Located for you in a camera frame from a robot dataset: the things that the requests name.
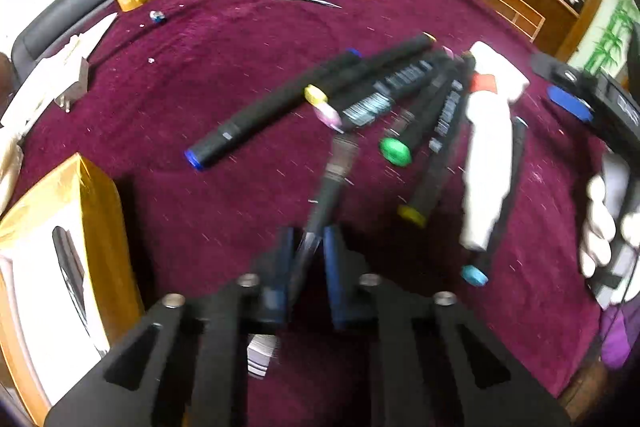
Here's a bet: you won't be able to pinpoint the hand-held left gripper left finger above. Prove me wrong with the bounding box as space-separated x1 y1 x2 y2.
45 226 301 427

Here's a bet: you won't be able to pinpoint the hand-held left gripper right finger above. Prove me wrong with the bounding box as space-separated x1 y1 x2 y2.
322 224 572 427

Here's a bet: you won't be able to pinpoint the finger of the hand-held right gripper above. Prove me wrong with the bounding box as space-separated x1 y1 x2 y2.
529 51 603 125

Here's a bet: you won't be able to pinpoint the light-blue-capped black marker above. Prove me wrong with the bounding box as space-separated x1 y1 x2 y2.
460 116 530 289

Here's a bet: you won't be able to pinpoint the orange-capped white glue bottle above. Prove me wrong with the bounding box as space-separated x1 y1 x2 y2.
470 41 531 105

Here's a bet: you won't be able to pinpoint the black gel pen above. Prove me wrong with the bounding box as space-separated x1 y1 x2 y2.
292 134 361 279

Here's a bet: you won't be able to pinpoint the yellow-capped black marker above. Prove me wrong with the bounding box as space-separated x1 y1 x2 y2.
397 52 476 229
304 33 438 108

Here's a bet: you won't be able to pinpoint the green-capped black marker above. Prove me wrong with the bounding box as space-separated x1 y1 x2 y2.
378 54 468 168

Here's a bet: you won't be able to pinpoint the blue-capped black marker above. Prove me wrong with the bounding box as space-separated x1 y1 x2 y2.
184 48 363 171

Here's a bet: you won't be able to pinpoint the pink-capped black marker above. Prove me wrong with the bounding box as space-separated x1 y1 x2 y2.
312 47 456 134

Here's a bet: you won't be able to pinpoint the gold-rimmed white box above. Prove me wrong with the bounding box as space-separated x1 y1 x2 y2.
0 152 146 425

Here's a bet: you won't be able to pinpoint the person's right hand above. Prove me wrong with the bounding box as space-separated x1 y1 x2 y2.
577 152 640 308

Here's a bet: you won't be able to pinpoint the maroon tablecloth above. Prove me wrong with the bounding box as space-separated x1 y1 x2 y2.
10 0 608 427

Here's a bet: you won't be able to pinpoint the white power adapter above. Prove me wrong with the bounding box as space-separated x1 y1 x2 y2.
27 54 91 114

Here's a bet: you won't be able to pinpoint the white papers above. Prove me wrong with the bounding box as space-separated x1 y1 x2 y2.
0 12 120 142

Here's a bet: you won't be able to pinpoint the black chair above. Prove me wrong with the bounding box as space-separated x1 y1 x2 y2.
10 0 186 78

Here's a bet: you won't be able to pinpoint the bamboo wall poster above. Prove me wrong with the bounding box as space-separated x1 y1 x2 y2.
575 0 640 80

